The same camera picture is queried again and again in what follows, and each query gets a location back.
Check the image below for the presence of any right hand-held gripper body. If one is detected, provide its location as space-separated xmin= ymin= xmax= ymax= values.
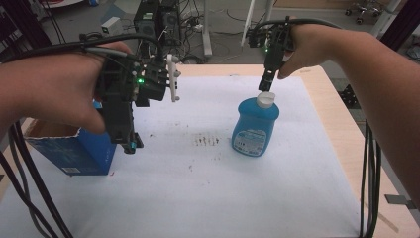
xmin=247 ymin=20 xmax=295 ymax=72

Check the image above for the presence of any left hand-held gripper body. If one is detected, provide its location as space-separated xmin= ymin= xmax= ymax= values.
xmin=94 ymin=54 xmax=182 ymax=144

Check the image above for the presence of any blue bottle with white cap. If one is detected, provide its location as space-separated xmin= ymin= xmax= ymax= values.
xmin=231 ymin=90 xmax=281 ymax=159

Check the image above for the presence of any person's right hand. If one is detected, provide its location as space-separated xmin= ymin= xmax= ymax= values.
xmin=276 ymin=23 xmax=346 ymax=80

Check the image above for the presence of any person's left hand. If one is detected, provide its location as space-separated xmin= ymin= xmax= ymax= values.
xmin=28 ymin=41 xmax=134 ymax=135

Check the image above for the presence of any white stand leg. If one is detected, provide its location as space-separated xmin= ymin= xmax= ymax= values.
xmin=201 ymin=0 xmax=214 ymax=58
xmin=240 ymin=0 xmax=275 ymax=48

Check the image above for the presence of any blue cardboard box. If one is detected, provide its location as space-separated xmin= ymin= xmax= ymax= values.
xmin=24 ymin=99 xmax=118 ymax=177

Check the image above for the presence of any small white box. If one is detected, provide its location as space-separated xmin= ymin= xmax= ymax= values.
xmin=100 ymin=16 xmax=124 ymax=36

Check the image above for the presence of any black computer tower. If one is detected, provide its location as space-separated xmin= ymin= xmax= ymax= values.
xmin=133 ymin=0 xmax=183 ymax=47

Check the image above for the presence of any white table mat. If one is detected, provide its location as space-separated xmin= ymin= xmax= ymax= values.
xmin=0 ymin=74 xmax=362 ymax=238

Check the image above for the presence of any black perforated plate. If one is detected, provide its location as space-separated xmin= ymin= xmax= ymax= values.
xmin=338 ymin=83 xmax=360 ymax=109

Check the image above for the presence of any wheeled chair base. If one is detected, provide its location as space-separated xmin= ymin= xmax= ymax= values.
xmin=344 ymin=0 xmax=384 ymax=25

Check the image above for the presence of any dark equipment rack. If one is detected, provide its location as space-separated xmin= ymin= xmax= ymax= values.
xmin=0 ymin=0 xmax=53 ymax=63

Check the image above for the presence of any grey tape strip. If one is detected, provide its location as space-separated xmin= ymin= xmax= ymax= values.
xmin=383 ymin=193 xmax=418 ymax=210

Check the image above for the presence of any grey cable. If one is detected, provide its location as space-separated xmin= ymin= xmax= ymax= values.
xmin=83 ymin=46 xmax=142 ymax=62

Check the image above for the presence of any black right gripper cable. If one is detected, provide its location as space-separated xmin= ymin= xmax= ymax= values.
xmin=253 ymin=17 xmax=345 ymax=33

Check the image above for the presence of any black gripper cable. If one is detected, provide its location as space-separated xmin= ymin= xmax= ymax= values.
xmin=253 ymin=17 xmax=345 ymax=33
xmin=0 ymin=32 xmax=165 ymax=64

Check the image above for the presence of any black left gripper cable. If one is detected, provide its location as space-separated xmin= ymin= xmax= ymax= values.
xmin=0 ymin=32 xmax=165 ymax=64

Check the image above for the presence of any black hanging cable bundle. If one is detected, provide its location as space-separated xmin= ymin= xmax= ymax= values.
xmin=359 ymin=119 xmax=383 ymax=238
xmin=0 ymin=120 xmax=74 ymax=238

